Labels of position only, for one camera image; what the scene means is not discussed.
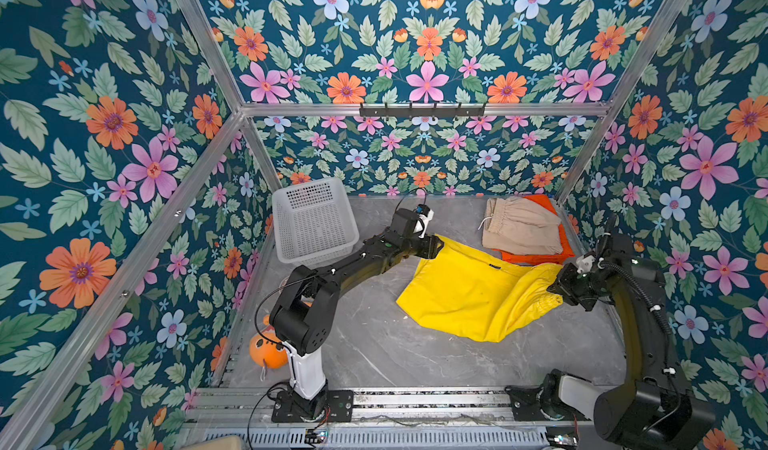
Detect yellow shorts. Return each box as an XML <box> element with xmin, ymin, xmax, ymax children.
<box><xmin>397</xmin><ymin>236</ymin><xmax>563</xmax><ymax>343</ymax></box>

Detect beige shorts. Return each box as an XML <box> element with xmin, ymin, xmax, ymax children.
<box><xmin>478</xmin><ymin>196</ymin><xmax>564</xmax><ymax>256</ymax></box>

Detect orange shorts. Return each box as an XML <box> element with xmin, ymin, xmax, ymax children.
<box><xmin>500</xmin><ymin>195</ymin><xmax>575</xmax><ymax>265</ymax></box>

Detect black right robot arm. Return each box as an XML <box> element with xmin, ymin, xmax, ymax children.
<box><xmin>548</xmin><ymin>215</ymin><xmax>715</xmax><ymax>449</ymax></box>

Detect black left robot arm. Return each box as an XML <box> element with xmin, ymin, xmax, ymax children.
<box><xmin>269</xmin><ymin>203</ymin><xmax>444</xmax><ymax>409</ymax></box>

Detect white plastic laundry basket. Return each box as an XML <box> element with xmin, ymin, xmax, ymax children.
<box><xmin>272</xmin><ymin>177</ymin><xmax>359</xmax><ymax>267</ymax></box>

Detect orange fish plush toy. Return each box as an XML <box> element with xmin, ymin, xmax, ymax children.
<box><xmin>248</xmin><ymin>315</ymin><xmax>288</xmax><ymax>370</ymax></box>

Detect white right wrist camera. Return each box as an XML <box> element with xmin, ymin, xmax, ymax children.
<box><xmin>575</xmin><ymin>255</ymin><xmax>595</xmax><ymax>274</ymax></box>

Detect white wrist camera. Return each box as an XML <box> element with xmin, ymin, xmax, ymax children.
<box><xmin>414</xmin><ymin>203</ymin><xmax>434</xmax><ymax>238</ymax></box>
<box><xmin>575</xmin><ymin>255</ymin><xmax>595</xmax><ymax>274</ymax></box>

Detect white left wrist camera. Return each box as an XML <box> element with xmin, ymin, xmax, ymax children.
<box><xmin>414</xmin><ymin>203</ymin><xmax>434</xmax><ymax>238</ymax></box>

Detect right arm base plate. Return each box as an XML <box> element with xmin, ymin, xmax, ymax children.
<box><xmin>504</xmin><ymin>386</ymin><xmax>588</xmax><ymax>423</ymax></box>

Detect black hook rail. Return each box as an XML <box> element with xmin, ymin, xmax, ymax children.
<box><xmin>358</xmin><ymin>102</ymin><xmax>486</xmax><ymax>119</ymax></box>

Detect aluminium frame post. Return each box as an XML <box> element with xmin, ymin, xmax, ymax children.
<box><xmin>176</xmin><ymin>0</ymin><xmax>282</xmax><ymax>191</ymax></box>

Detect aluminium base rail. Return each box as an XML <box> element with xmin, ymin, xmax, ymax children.
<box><xmin>176</xmin><ymin>386</ymin><xmax>613</xmax><ymax>449</ymax></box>

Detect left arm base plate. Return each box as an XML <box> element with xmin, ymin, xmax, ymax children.
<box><xmin>271</xmin><ymin>389</ymin><xmax>355</xmax><ymax>423</ymax></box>

